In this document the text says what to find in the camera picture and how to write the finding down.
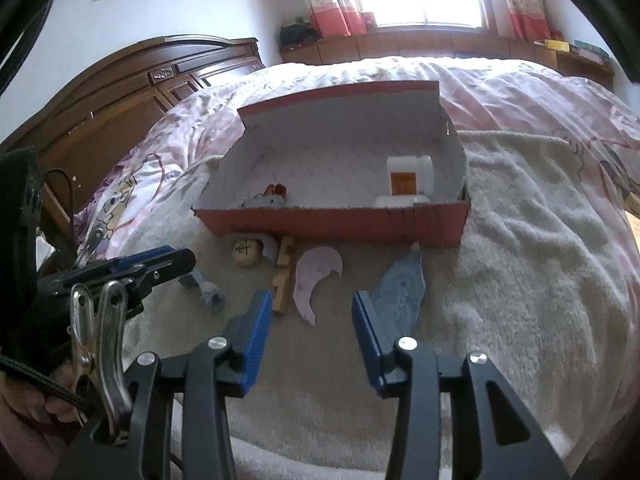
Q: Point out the pink checked bed quilt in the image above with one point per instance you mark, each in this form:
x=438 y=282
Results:
x=478 y=94

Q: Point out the white jar orange label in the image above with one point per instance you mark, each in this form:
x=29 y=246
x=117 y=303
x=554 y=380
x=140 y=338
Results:
x=411 y=175

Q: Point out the blue correction tape dispenser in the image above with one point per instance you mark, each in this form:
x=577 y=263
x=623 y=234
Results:
x=400 y=293

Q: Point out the wooden window cabinet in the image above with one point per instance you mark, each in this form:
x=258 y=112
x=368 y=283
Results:
x=442 y=43

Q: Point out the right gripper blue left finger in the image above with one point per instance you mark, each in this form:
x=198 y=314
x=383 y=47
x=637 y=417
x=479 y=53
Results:
x=176 y=413

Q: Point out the yellow box on cabinet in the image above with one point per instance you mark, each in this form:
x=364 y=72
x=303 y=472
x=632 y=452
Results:
x=557 y=45

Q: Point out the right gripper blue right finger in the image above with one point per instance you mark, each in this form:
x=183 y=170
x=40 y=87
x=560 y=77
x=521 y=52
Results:
x=494 y=435

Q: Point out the person's left hand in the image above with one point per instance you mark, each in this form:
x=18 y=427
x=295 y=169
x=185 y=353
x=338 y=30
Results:
x=36 y=430

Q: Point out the green book on cabinet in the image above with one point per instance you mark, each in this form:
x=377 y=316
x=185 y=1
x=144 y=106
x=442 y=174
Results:
x=593 y=53

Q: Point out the small red toy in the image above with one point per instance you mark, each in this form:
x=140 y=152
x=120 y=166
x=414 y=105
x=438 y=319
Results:
x=276 y=189

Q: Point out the wooden puzzle piece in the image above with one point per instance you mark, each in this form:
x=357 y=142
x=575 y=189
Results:
x=282 y=282

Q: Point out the dark wooden headboard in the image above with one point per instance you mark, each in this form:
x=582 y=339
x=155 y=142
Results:
x=96 y=119

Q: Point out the white curved plastic piece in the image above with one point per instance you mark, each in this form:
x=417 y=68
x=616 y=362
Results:
x=270 y=246

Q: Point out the pale pink curved piece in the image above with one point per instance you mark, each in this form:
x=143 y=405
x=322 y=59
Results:
x=313 y=266

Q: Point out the red cardboard shoe box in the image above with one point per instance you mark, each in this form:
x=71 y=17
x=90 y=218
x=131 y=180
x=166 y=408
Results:
x=329 y=147

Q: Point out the grey plastic plate with studs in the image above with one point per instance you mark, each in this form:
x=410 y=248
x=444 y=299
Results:
x=263 y=201

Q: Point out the round wooden chess piece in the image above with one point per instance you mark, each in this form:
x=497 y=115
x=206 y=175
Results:
x=247 y=252

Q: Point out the cream terry towel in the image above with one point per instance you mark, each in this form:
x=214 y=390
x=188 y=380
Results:
x=535 y=283

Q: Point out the white earbuds charging case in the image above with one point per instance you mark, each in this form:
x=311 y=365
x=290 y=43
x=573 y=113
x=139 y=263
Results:
x=401 y=201

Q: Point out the dark bag on cabinet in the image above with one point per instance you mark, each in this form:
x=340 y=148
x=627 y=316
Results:
x=297 y=35

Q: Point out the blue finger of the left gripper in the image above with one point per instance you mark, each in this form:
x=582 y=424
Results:
x=135 y=258
x=160 y=269

